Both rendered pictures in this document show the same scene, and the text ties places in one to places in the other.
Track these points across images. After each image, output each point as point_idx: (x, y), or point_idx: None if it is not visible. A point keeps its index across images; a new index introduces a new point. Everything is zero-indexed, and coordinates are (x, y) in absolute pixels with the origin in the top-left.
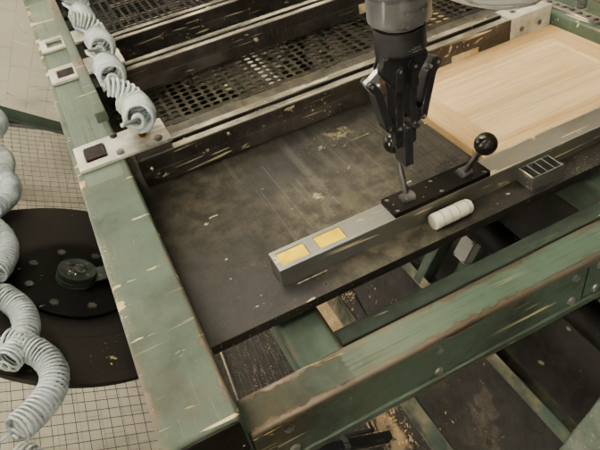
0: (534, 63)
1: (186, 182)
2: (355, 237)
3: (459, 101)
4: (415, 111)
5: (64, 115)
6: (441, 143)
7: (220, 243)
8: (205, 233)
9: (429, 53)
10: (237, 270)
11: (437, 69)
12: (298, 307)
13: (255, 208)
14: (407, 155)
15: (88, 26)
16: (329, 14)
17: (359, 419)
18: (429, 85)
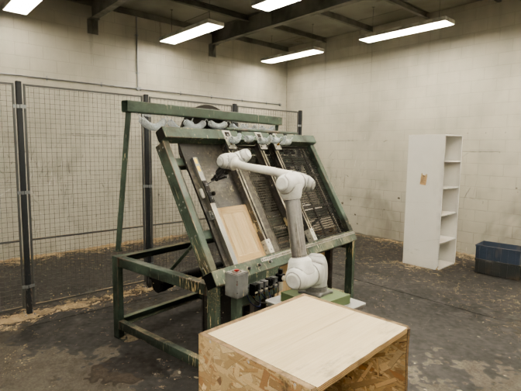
0: (249, 240)
1: (221, 153)
2: (198, 172)
3: (237, 216)
4: (219, 176)
5: (242, 132)
6: (224, 205)
7: (202, 153)
8: (205, 152)
9: (228, 176)
10: (194, 153)
11: (225, 177)
12: (184, 160)
13: (210, 163)
14: (212, 178)
15: (270, 140)
16: (281, 207)
17: (162, 162)
18: (222, 177)
